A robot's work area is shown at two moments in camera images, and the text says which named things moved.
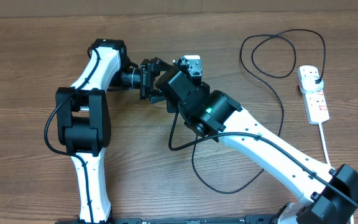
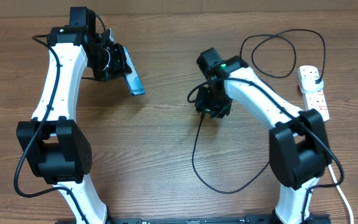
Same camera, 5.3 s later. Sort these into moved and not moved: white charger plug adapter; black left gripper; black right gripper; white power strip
Moved: black left gripper; black right gripper
Not moved: white charger plug adapter; white power strip
